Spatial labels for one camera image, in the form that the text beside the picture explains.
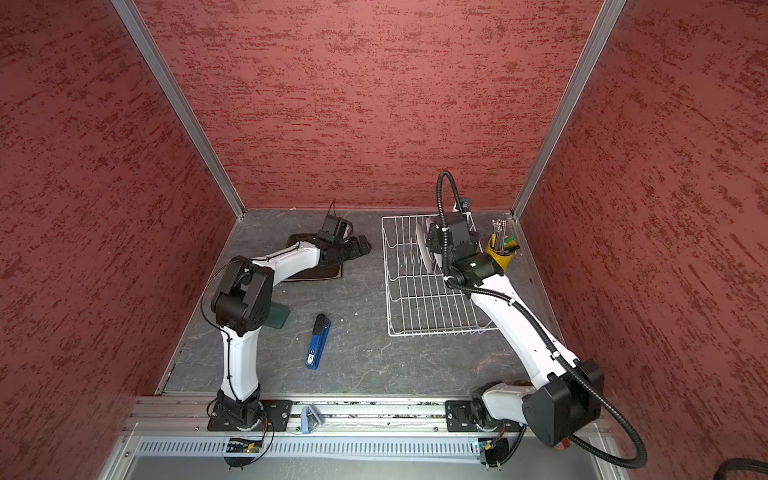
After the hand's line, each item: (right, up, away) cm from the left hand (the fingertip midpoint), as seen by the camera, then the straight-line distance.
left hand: (361, 254), depth 101 cm
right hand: (+25, +6, -22) cm, 34 cm away
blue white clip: (-10, -39, -28) cm, 49 cm away
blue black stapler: (-11, -23, -15) cm, 30 cm away
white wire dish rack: (+19, -14, -8) cm, 25 cm away
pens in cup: (+47, +4, -3) cm, 47 cm away
